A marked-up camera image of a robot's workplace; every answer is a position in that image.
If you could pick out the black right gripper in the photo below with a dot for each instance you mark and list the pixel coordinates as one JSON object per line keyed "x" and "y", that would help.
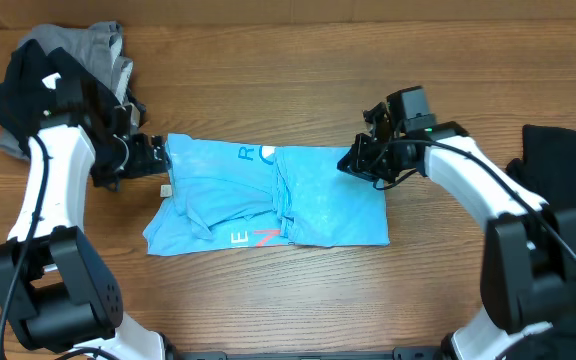
{"x": 357, "y": 163}

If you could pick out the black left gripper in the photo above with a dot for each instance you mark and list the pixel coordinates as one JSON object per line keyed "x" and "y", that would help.
{"x": 143, "y": 164}

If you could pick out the light blue printed t-shirt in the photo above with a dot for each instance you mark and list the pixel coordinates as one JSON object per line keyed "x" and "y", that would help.
{"x": 232, "y": 195}

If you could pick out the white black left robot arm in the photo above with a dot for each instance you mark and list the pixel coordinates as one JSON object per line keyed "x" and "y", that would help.
{"x": 56, "y": 292}

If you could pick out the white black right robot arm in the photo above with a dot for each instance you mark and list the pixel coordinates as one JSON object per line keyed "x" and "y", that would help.
{"x": 528, "y": 277}

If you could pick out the grey folded shirt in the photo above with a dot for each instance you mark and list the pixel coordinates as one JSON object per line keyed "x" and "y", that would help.
{"x": 98, "y": 48}

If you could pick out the black folded shirt with tag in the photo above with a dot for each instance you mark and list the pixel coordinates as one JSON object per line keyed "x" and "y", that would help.
{"x": 23, "y": 95}

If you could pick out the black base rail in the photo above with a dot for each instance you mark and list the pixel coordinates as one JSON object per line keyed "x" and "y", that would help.
{"x": 308, "y": 355}

